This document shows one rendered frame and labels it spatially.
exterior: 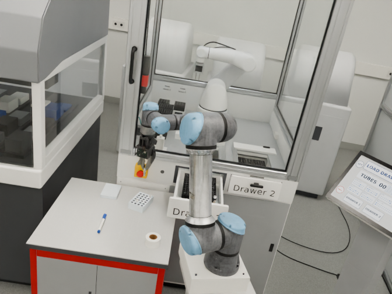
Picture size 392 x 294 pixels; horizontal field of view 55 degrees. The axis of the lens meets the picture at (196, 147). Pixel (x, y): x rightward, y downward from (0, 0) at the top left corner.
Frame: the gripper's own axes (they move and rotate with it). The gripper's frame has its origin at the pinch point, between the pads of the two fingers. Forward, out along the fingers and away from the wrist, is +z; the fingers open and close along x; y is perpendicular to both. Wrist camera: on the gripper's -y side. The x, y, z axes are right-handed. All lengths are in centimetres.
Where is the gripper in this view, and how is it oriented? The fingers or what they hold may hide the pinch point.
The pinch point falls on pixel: (145, 167)
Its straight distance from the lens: 198.4
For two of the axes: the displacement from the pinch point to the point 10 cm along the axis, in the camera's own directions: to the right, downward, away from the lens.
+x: 9.3, 2.8, -2.4
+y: -3.3, 3.5, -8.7
